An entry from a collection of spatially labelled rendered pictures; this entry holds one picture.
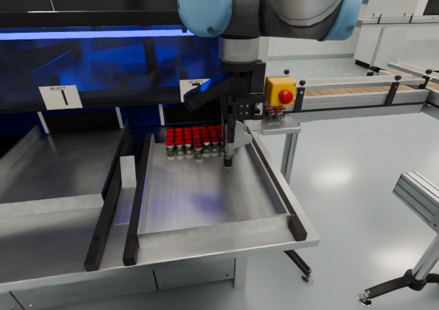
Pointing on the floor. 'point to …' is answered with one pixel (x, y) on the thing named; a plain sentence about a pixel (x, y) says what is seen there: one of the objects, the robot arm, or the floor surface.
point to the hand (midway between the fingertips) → (226, 148)
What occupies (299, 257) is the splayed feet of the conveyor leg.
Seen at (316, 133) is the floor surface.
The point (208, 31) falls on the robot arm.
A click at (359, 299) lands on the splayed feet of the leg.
